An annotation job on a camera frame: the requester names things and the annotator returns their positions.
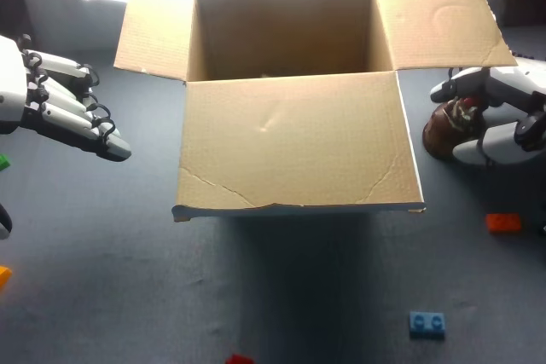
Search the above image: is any blue toy brick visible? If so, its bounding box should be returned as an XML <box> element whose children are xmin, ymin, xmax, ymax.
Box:
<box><xmin>408</xmin><ymin>310</ymin><xmax>446</xmax><ymax>340</ymax></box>

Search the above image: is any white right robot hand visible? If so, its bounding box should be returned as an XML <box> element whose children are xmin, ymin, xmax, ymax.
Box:
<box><xmin>429</xmin><ymin>55</ymin><xmax>546</xmax><ymax>167</ymax></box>

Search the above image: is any grey table cloth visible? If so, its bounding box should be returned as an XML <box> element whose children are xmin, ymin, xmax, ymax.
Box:
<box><xmin>0</xmin><ymin>25</ymin><xmax>546</xmax><ymax>364</ymax></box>

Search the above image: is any orange toy brick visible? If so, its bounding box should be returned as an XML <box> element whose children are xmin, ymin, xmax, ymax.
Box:
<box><xmin>485</xmin><ymin>213</ymin><xmax>523</xmax><ymax>235</ymax></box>

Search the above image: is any chocolate toy cake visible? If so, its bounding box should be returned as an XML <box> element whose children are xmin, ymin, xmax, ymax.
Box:
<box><xmin>421</xmin><ymin>96</ymin><xmax>487</xmax><ymax>161</ymax></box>

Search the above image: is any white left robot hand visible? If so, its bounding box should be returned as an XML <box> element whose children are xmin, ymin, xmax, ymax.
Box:
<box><xmin>0</xmin><ymin>33</ymin><xmax>132</xmax><ymax>240</ymax></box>

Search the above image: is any cardboard box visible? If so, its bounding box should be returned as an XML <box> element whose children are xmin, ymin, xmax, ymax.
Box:
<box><xmin>113</xmin><ymin>0</ymin><xmax>518</xmax><ymax>222</ymax></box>

